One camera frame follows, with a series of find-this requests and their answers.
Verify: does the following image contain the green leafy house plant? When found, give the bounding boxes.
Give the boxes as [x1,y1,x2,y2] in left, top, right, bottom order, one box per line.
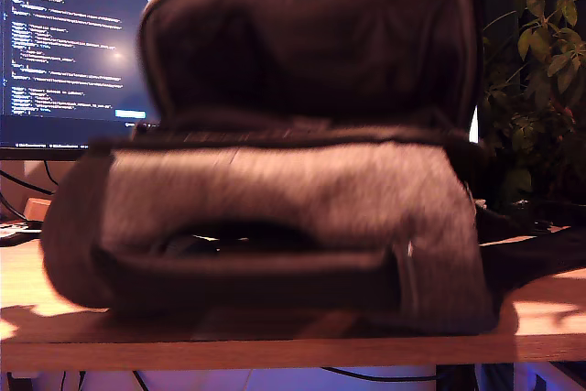
[480,0,586,209]

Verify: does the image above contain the flat black desk device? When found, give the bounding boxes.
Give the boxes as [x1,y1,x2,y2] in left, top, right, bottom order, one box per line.
[0,221,45,248]

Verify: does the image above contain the monitor with dark code screen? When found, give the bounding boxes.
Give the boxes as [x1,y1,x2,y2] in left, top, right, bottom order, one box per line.
[0,0,170,162]

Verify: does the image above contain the black cable behind monitor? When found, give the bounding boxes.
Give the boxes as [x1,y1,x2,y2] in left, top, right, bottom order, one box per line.
[0,169,59,195]

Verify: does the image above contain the wide black table leg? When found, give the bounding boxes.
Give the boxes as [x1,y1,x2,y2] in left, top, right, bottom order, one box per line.
[434,363,477,391]

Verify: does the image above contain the tan cardboard box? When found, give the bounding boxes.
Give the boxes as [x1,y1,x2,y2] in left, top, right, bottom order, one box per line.
[22,197,54,223]

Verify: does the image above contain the grey fabric backpack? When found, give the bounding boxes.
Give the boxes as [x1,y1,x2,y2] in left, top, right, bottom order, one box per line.
[39,0,500,336]

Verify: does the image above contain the black cable under table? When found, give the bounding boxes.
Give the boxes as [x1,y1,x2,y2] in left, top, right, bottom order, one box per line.
[320,365,440,383]

